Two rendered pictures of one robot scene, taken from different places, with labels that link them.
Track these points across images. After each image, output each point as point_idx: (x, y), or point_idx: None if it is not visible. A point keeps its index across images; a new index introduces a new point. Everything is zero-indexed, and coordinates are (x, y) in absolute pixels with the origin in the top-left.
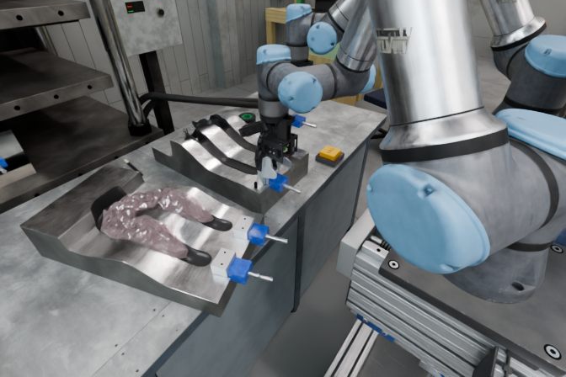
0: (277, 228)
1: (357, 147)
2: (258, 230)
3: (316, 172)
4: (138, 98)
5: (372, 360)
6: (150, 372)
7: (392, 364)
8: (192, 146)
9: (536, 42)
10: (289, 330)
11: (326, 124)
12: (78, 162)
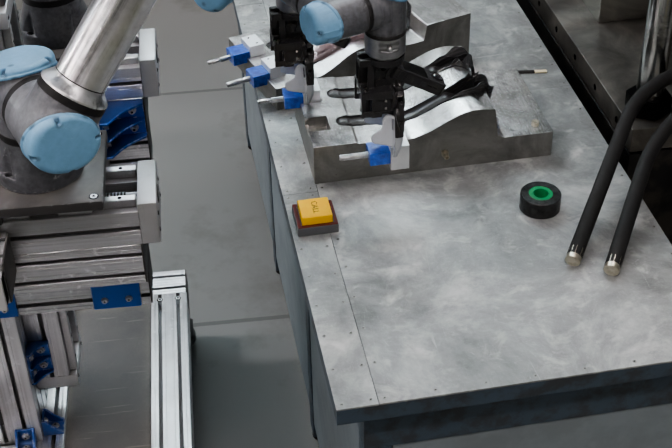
0: (265, 117)
1: (302, 276)
2: (258, 70)
3: (305, 191)
4: (648, 54)
5: (142, 369)
6: (241, 34)
7: (116, 381)
8: (429, 57)
9: (47, 48)
10: (297, 408)
11: (413, 291)
12: (592, 49)
